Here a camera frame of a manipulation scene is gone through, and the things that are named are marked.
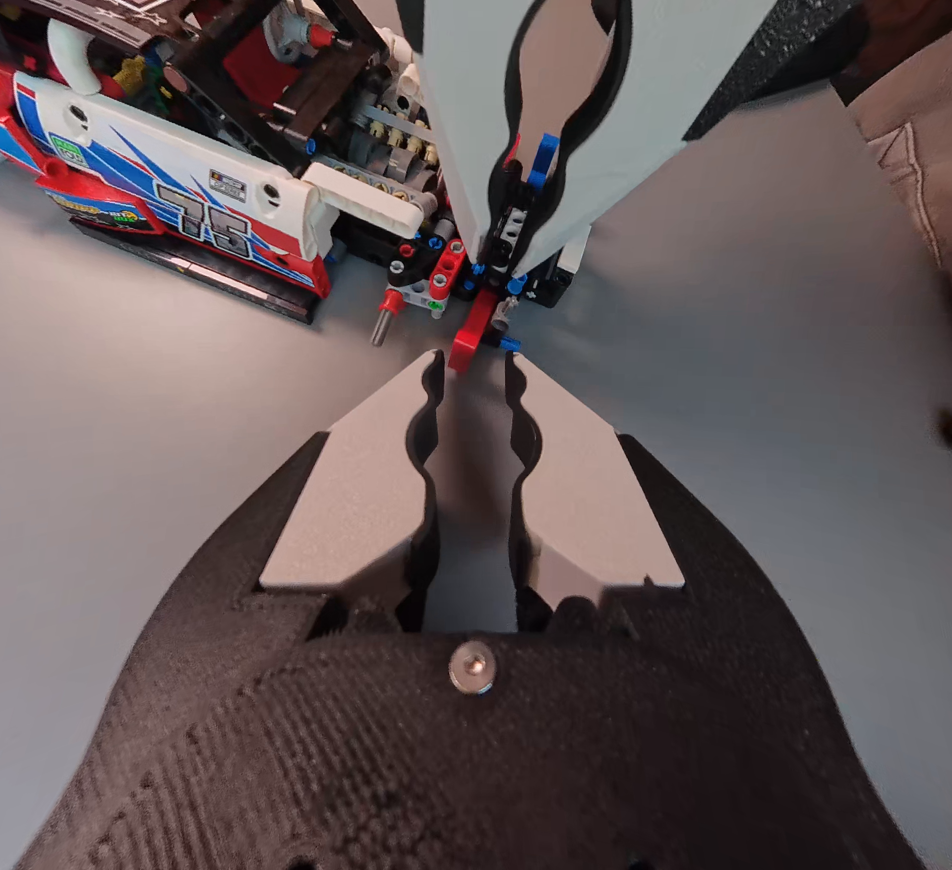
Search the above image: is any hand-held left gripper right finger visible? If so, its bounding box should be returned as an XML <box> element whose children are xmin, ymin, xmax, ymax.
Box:
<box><xmin>504</xmin><ymin>351</ymin><xmax>685</xmax><ymax>633</ymax></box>

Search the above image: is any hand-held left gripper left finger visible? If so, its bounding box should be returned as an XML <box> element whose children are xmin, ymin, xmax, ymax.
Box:
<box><xmin>260</xmin><ymin>349</ymin><xmax>447</xmax><ymax>636</ymax></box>

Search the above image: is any toy brick race car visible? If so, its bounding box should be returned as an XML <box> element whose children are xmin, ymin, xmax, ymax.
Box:
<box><xmin>0</xmin><ymin>0</ymin><xmax>592</xmax><ymax>374</ymax></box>

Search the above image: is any grey desk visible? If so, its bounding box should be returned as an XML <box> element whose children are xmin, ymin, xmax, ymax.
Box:
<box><xmin>0</xmin><ymin>0</ymin><xmax>952</xmax><ymax>870</ymax></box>

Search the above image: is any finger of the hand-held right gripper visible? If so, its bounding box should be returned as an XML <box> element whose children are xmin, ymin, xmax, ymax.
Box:
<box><xmin>420</xmin><ymin>0</ymin><xmax>581</xmax><ymax>257</ymax></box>
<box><xmin>513</xmin><ymin>0</ymin><xmax>834</xmax><ymax>276</ymax></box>

